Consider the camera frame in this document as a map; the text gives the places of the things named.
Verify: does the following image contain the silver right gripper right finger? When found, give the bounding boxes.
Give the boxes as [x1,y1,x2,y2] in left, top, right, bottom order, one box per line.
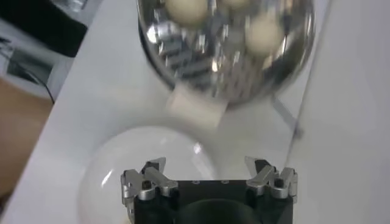
[244,155,299,200]

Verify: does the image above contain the steel steamer pot cream handles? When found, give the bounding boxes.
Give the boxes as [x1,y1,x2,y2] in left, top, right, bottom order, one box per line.
[135,0,316,128]

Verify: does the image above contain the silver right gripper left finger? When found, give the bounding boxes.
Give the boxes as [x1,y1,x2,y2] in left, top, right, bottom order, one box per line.
[121,156,180,208]

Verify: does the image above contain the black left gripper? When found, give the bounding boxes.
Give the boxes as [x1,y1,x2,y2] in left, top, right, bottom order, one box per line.
[0,0,88,58]

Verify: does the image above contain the white round plate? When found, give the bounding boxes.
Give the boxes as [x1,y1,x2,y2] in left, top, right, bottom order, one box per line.
[77,125,219,224]

